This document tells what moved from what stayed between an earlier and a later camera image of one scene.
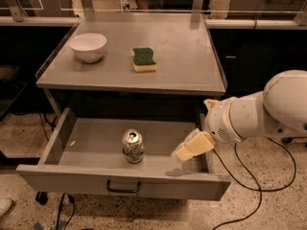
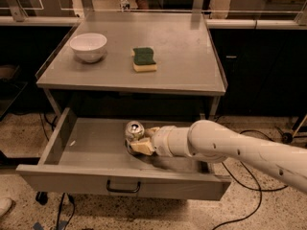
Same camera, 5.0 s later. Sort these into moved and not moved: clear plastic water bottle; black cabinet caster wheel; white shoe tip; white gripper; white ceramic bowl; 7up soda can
Moved: white gripper; 7up soda can
Not moved: clear plastic water bottle; white ceramic bowl; white shoe tip; black cabinet caster wheel
